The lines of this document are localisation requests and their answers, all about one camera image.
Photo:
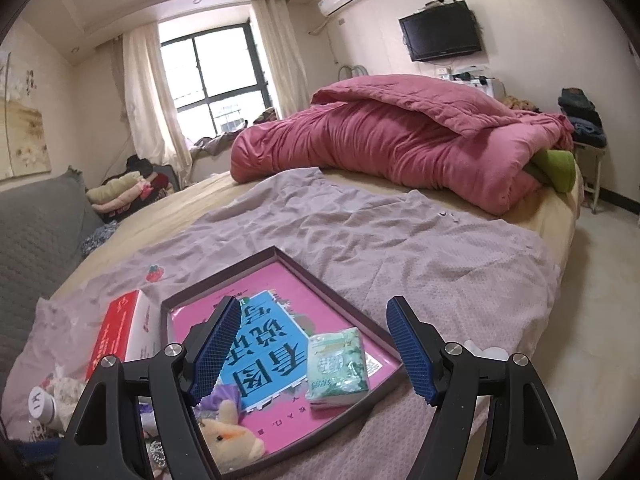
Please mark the floral wall painting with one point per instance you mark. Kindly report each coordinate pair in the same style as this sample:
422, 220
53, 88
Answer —
25, 125

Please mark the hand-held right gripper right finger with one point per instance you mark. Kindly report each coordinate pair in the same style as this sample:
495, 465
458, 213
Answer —
405, 345

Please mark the grey bedding pile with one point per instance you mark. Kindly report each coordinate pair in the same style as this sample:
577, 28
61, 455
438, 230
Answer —
220, 142

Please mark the dark framed window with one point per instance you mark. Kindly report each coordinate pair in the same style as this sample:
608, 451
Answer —
220, 60

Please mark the dark shallow box tray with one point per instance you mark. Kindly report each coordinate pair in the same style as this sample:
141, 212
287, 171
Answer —
341, 299

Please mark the wall-mounted black television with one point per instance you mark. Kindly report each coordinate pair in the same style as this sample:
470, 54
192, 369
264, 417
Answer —
440, 32

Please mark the pile of folded clothes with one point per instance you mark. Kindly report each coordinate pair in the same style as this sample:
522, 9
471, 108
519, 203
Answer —
125, 190

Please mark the stack of dark clothes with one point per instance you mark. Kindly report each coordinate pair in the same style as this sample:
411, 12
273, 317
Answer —
582, 115

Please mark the pink duvet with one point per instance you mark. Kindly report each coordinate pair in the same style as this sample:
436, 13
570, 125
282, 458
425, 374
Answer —
375, 140

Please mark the sparkly silver scrunchie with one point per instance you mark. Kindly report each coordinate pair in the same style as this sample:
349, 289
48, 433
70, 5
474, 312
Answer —
158, 452

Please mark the cream plush toy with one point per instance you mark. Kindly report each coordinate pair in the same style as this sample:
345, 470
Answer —
230, 435

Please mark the red tissue paper pack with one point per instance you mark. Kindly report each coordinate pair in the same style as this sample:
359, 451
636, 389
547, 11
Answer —
120, 325

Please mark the green tissue pack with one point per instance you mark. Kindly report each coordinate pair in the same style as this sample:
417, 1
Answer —
337, 365

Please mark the white plastic bottle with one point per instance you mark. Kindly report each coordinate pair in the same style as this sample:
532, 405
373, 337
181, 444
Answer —
42, 405

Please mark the green pillow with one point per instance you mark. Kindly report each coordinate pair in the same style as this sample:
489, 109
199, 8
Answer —
557, 167

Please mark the cream curtain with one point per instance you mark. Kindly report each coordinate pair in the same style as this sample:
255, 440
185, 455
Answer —
145, 100
280, 60

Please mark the pink picture book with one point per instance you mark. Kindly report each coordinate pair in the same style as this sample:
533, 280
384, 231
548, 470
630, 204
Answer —
300, 290

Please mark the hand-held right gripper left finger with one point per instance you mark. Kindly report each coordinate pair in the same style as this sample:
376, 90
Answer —
215, 345

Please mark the white shelf with items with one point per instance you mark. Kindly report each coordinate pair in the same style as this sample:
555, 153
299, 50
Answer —
470, 80

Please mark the clear plastic bag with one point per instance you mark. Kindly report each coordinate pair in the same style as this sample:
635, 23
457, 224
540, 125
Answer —
70, 320

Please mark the grey padded headboard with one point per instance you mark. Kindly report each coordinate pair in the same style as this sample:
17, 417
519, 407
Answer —
35, 240

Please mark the white chair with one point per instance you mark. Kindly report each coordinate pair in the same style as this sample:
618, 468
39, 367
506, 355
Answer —
592, 170

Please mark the blue patterned cloth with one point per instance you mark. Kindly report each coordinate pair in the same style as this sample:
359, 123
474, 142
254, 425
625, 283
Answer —
97, 240

